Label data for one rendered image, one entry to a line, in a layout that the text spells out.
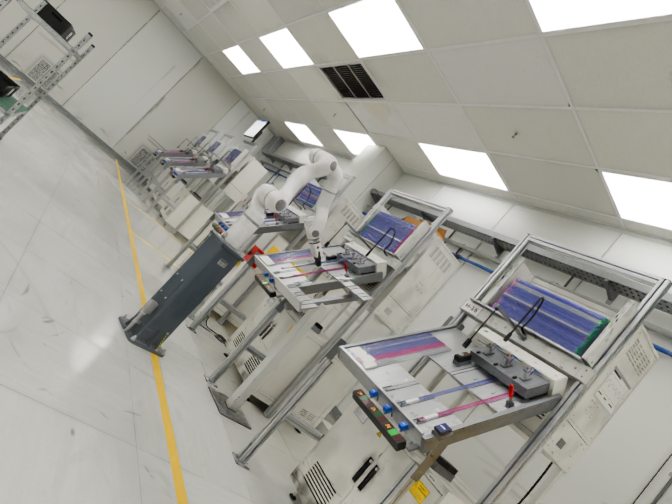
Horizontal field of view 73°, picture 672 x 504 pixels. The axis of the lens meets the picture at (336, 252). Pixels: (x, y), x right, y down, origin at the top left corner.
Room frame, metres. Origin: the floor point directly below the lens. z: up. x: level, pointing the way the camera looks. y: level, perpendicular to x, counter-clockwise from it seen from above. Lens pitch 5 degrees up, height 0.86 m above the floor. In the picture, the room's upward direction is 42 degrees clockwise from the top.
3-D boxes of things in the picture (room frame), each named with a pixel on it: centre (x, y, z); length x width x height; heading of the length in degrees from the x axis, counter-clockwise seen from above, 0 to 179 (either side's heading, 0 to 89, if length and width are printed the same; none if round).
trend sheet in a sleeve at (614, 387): (2.04, -1.37, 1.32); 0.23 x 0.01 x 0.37; 121
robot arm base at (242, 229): (2.61, 0.48, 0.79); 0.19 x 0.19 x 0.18
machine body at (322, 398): (3.50, -0.29, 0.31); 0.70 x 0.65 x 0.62; 31
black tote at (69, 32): (3.32, 2.62, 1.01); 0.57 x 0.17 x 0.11; 31
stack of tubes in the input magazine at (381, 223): (3.39, -0.22, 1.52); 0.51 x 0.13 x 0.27; 31
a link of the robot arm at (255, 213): (2.63, 0.50, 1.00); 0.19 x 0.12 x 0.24; 48
